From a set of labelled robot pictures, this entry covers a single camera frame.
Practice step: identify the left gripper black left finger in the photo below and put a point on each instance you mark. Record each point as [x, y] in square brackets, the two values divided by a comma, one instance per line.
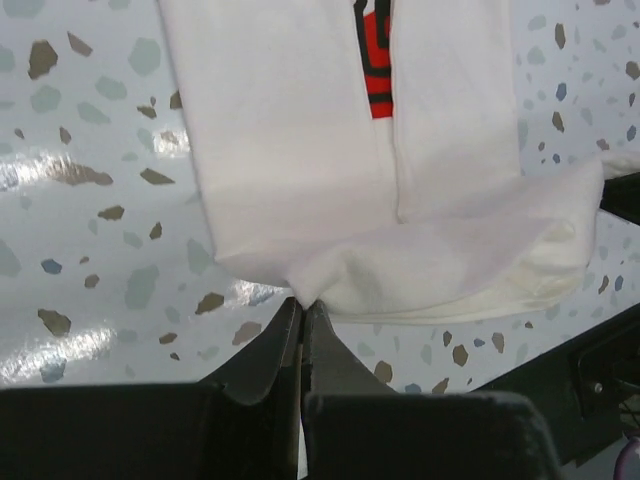
[239, 422]

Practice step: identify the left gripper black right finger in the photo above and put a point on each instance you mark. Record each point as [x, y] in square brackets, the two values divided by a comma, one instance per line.
[357, 427]

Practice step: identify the white t-shirt red print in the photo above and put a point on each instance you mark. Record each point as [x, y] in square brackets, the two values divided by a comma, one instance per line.
[365, 155]

